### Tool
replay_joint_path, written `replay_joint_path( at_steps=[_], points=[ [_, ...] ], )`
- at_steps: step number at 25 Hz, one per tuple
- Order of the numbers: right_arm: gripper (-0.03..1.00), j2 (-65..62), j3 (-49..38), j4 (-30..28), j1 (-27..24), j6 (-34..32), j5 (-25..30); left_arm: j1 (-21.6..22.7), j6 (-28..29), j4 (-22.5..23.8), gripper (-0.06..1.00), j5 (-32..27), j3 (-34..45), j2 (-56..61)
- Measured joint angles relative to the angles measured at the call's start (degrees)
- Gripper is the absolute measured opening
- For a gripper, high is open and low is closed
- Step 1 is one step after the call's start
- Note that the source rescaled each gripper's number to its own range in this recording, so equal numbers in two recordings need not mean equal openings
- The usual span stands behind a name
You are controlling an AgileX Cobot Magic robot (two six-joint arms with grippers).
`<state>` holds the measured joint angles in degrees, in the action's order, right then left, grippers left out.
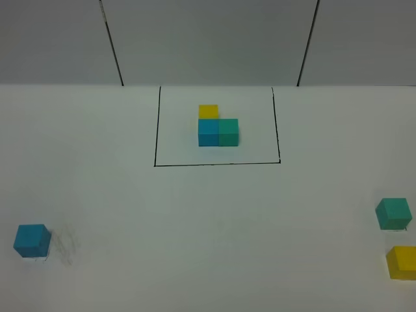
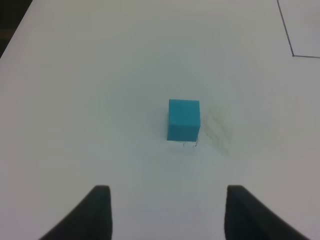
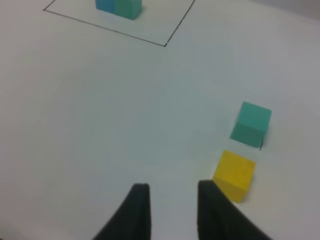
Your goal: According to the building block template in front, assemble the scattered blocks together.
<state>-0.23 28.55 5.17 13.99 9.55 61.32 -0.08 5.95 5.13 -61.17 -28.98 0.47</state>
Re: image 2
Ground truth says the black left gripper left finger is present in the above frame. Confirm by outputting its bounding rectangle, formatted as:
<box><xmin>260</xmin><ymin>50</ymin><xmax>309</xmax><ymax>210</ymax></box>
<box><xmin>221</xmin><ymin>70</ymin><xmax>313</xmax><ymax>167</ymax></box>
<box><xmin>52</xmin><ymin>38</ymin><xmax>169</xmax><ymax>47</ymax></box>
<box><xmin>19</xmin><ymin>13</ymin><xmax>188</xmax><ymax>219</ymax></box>
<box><xmin>41</xmin><ymin>185</ymin><xmax>113</xmax><ymax>240</ymax></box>

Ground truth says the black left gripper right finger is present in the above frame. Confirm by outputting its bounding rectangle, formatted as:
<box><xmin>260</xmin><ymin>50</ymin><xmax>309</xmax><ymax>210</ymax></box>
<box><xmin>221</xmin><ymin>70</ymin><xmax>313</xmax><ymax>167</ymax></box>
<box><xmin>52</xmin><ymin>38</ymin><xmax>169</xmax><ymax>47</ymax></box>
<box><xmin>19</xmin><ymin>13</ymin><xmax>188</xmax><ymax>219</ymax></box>
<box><xmin>224</xmin><ymin>185</ymin><xmax>307</xmax><ymax>240</ymax></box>

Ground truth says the blue cube block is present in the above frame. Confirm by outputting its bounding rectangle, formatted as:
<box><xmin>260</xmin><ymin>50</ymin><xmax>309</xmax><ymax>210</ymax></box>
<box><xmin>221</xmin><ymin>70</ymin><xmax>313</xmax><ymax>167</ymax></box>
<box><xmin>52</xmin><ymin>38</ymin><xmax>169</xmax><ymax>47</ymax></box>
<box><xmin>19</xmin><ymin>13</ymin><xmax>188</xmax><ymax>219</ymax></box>
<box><xmin>167</xmin><ymin>99</ymin><xmax>201</xmax><ymax>142</ymax></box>

